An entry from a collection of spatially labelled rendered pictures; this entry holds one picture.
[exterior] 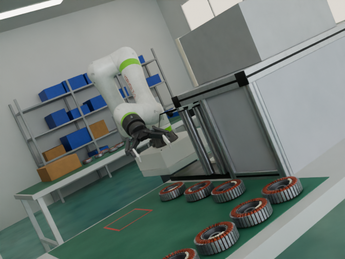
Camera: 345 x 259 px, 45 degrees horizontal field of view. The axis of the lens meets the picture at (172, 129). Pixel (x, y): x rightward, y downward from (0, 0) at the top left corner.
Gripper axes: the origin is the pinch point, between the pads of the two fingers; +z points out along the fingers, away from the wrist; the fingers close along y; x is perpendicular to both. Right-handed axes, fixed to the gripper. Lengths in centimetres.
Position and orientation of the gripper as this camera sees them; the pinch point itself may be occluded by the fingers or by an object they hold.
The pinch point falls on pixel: (154, 151)
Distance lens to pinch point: 168.8
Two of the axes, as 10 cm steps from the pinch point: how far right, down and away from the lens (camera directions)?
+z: 4.2, 4.5, -7.9
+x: -2.1, -7.9, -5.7
